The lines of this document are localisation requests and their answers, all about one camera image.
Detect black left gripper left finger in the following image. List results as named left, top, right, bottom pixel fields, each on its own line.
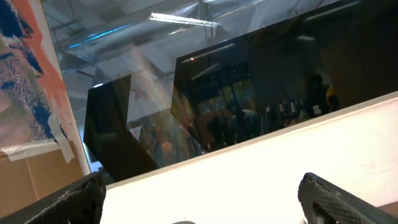
left=1, top=172, right=106, bottom=224

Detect black monitor screen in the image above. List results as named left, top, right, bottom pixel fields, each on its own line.
left=170, top=1, right=397, bottom=152

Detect cardboard box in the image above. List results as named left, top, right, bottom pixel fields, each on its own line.
left=1, top=139, right=83, bottom=217

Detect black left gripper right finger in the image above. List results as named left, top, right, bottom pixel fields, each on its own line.
left=298, top=172, right=397, bottom=224

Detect colourful painted board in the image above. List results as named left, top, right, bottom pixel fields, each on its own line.
left=1, top=0, right=90, bottom=174

